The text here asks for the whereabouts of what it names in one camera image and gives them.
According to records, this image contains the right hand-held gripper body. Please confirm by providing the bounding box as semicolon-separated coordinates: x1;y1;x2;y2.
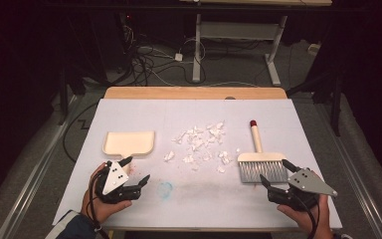
267;167;339;212

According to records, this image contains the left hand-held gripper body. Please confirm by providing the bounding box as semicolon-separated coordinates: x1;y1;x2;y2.
94;160;143;204

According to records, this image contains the cream brush with grey bristles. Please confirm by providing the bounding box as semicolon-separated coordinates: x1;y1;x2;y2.
237;119;289;184

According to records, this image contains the cream plastic dustpan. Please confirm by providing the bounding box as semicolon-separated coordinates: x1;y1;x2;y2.
101;130;156;167

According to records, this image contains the pile of white paper scraps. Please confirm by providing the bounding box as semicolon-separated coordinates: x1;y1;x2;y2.
162;120;242;174

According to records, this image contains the person's left hand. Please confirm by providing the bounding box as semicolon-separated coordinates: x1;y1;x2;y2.
81;162;133;225

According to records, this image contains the person's right hand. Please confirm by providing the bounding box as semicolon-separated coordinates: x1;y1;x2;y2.
276;193;334;239

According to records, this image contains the white table cover sheet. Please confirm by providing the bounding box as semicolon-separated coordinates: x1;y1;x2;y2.
52;98;343;231

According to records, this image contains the dark metal stand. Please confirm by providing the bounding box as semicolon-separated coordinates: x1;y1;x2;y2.
286;63;344;137
49;64;88;126

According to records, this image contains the wooden table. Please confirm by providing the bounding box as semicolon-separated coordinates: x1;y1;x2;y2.
102;86;288;101

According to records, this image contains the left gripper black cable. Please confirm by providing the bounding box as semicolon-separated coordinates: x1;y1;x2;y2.
88;160;111;239

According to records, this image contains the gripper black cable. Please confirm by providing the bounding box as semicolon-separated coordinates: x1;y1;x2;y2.
88;160;111;239
291;192;322;239

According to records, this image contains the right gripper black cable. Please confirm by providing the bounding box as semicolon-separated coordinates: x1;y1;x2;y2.
291;192;322;239

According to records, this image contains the metal floor rail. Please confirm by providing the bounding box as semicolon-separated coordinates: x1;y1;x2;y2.
0;94;79;239
312;101;382;239

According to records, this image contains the black floor cable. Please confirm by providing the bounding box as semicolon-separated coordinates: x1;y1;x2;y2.
62;101;99;164

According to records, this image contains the bundle of floor cables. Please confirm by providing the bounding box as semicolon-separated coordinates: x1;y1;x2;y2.
120;24;210;88

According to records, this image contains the white desk frame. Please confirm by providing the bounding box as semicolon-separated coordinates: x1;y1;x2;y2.
178;0;333;88

